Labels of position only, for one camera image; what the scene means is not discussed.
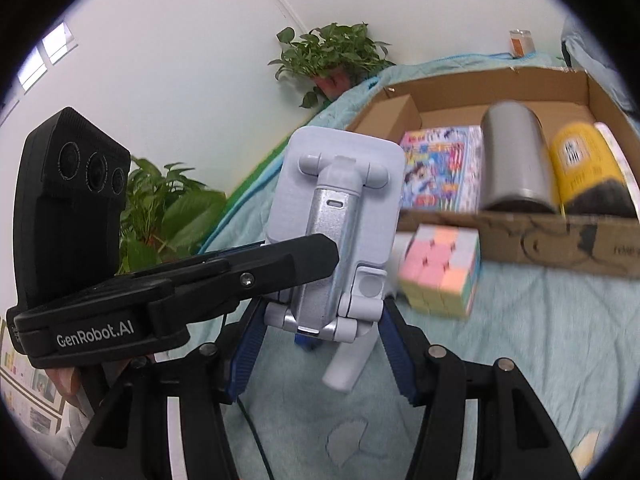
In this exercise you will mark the wall poster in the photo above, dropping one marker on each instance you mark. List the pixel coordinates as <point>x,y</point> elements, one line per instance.
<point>20,365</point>

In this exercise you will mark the window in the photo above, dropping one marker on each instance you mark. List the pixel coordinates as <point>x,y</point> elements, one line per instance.
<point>55,45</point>

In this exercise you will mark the colourful board game box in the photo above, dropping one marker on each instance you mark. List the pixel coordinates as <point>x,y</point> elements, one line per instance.
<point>440,170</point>

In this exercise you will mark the potted plant in red pot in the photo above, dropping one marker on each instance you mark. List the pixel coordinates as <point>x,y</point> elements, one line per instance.
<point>335,50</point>

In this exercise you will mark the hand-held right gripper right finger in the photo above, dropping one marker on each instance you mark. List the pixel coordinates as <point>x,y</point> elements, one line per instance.
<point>397,355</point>

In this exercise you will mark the orange label jar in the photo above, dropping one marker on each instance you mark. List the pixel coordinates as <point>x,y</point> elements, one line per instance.
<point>521,42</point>

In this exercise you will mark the light blue blanket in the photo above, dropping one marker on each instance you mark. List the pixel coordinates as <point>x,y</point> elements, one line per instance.
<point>525,335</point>

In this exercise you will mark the white folding phone stand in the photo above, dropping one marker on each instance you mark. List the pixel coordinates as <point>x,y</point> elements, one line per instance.
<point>345,210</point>

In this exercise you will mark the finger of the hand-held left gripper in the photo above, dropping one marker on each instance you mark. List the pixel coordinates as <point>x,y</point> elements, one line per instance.
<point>200,262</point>
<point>260,272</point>

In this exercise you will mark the pastel puzzle cube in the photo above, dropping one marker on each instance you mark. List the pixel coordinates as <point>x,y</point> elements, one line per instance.
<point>440,270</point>

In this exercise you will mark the person's left hand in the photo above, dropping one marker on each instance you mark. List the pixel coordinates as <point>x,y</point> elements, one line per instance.
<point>65,382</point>

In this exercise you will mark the grey metal cylinder flask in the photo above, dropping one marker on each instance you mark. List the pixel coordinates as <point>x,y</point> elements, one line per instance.
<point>515,160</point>

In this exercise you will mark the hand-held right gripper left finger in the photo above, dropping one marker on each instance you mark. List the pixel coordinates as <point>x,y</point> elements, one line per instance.
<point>245,355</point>

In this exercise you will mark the yellow can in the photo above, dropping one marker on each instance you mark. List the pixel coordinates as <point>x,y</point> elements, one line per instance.
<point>580,160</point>

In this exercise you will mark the large-leaf green potted plant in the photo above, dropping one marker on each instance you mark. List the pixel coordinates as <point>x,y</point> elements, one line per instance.
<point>165,210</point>

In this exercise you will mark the white flat pack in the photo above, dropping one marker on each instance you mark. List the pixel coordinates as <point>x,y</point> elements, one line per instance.
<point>620,155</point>

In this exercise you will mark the large cardboard box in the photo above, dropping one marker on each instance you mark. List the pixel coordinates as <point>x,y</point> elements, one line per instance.
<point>525,250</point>

